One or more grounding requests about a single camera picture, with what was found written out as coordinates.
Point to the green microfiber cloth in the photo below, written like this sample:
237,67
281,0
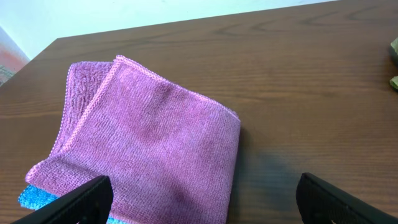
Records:
394,58

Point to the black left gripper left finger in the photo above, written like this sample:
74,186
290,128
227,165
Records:
89,203

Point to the blue folded cloth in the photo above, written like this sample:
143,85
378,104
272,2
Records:
35,198

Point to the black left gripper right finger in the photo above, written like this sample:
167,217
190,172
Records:
321,202

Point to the purple folded cloth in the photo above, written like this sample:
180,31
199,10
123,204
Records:
169,152

